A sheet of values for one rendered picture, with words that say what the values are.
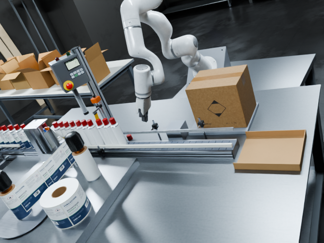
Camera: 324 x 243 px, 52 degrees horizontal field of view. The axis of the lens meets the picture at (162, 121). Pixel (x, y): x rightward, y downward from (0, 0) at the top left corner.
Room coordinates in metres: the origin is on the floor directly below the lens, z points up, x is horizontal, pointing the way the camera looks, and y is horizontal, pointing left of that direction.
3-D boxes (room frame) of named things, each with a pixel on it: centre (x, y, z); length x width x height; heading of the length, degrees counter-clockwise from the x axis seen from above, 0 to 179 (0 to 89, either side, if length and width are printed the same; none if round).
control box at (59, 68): (2.01, 0.41, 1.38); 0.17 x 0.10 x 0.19; 109
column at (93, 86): (2.02, 0.32, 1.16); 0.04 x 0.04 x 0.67; 54
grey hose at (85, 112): (2.05, 0.44, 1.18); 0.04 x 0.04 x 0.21
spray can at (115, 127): (1.81, 0.27, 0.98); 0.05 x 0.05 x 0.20
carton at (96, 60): (3.75, 0.56, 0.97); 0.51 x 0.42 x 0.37; 142
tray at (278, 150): (1.29, -0.44, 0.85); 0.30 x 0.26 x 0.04; 54
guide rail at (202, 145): (1.68, 0.16, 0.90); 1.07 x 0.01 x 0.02; 54
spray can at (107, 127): (1.84, 0.31, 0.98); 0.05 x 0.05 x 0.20
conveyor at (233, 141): (1.88, 0.37, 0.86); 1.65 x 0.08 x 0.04; 54
